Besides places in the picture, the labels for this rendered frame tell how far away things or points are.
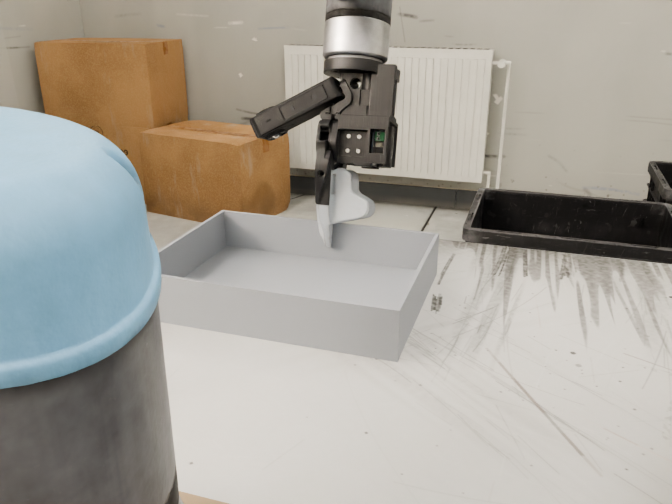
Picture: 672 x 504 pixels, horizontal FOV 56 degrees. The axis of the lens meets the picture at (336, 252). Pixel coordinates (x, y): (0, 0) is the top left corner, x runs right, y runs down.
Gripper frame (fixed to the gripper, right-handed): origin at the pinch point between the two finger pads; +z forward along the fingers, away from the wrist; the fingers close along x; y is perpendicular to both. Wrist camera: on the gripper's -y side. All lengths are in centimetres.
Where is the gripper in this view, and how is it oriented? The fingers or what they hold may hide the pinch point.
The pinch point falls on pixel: (324, 235)
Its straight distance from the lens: 75.3
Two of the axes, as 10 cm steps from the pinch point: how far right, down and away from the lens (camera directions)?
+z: -0.7, 9.9, 0.9
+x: 2.4, -0.7, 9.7
